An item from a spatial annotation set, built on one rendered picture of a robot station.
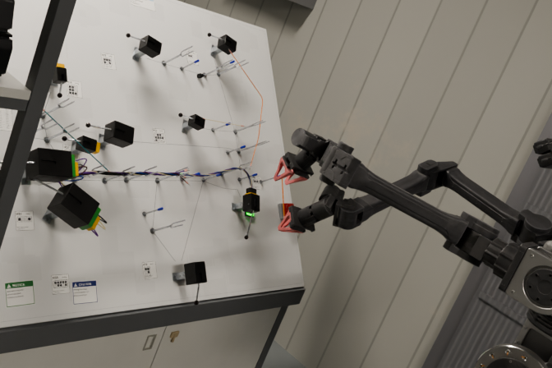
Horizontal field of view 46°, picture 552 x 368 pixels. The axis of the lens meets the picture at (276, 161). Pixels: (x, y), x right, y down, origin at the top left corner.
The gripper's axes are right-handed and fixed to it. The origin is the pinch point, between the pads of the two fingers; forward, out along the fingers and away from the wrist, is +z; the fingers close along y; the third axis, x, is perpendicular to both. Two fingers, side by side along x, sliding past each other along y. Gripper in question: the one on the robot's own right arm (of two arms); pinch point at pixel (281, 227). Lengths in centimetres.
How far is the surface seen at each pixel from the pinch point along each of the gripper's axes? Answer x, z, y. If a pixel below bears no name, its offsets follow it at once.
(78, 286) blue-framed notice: 20, 25, 57
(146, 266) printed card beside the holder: 11.3, 23.1, 35.6
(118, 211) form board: -3, 21, 47
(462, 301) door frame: 4, 7, -135
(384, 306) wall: -5, 49, -137
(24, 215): 5, 22, 75
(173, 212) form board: -6.7, 19.8, 26.9
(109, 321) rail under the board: 27, 27, 46
